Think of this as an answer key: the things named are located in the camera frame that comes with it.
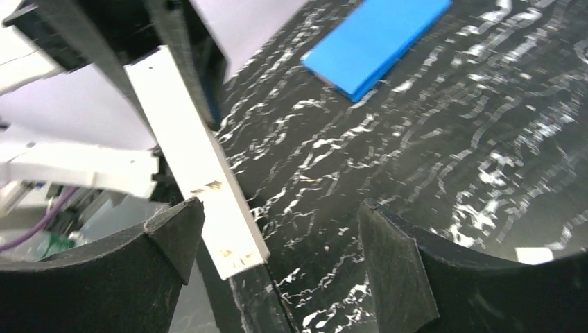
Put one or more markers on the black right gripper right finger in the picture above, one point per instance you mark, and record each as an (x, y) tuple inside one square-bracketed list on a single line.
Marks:
[(422, 282)]

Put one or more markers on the blue flat box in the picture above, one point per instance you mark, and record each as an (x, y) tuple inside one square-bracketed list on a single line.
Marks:
[(366, 44)]

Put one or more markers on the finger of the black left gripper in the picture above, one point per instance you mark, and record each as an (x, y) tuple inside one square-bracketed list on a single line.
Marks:
[(78, 33), (201, 63)]

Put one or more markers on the white remote control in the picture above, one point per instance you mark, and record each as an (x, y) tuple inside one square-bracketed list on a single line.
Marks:
[(198, 164)]

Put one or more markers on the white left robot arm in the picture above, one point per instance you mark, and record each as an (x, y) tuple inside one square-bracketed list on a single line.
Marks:
[(138, 173)]

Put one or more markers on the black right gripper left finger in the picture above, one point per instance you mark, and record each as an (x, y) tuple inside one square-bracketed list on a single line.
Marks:
[(129, 281)]

